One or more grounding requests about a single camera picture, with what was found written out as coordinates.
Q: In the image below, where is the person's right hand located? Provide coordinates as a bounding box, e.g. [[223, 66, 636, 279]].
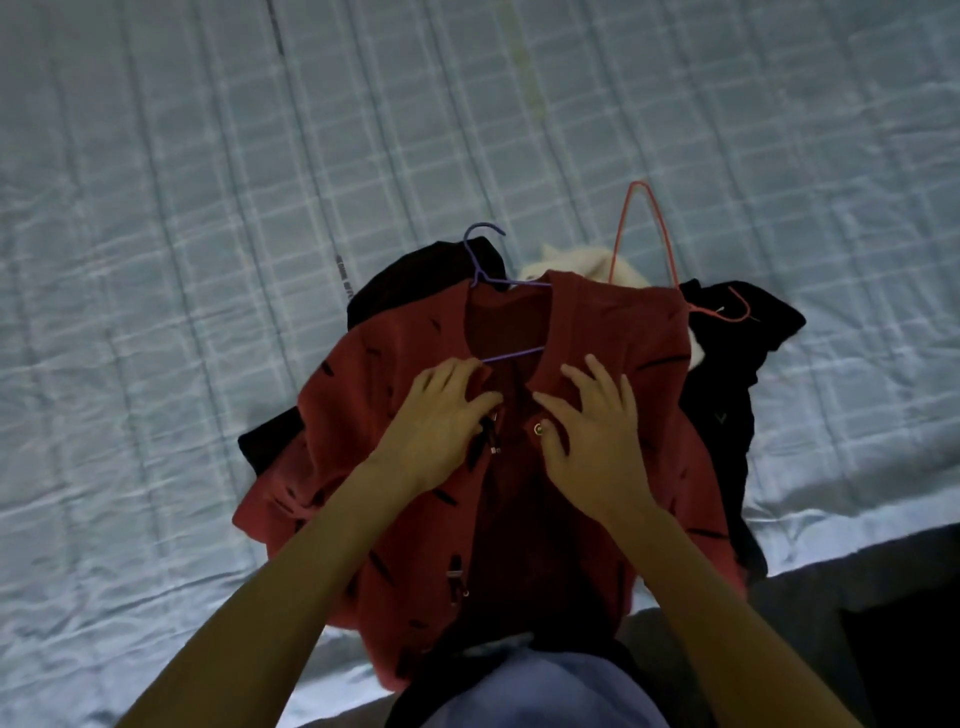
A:
[[530, 353, 658, 526]]

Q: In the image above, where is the person's left hand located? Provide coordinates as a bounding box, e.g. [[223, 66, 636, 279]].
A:
[[367, 356, 505, 496]]

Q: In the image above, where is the red fuzzy cardigan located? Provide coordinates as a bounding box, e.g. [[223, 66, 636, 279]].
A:
[[232, 269, 748, 691]]

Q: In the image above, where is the purple wire hanger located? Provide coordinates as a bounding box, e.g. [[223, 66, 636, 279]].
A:
[[462, 222, 553, 365]]

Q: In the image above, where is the white fuzzy coat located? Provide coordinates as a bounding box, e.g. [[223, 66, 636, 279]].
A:
[[517, 243, 706, 369]]

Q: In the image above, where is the bed with pale checked sheet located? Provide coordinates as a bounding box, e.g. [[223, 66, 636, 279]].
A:
[[0, 0, 960, 728]]

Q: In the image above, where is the person's right forearm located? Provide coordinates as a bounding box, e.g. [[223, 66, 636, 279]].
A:
[[607, 494, 864, 728]]

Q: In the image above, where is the person's left forearm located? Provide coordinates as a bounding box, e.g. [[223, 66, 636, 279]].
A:
[[116, 464, 410, 728]]

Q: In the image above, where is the person's light blue shirt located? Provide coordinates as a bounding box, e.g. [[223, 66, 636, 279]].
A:
[[419, 648, 669, 728]]

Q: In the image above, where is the pink wire hanger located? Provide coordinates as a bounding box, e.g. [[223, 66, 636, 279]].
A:
[[607, 179, 751, 324]]

